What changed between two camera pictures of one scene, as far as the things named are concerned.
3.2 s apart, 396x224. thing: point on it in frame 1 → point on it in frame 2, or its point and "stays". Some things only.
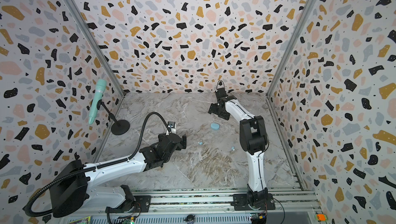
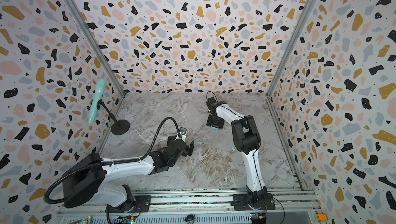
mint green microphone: (101, 83) stays
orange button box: (320, 217) stays
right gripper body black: (216, 109) → (215, 122)
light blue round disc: (215, 126) stays
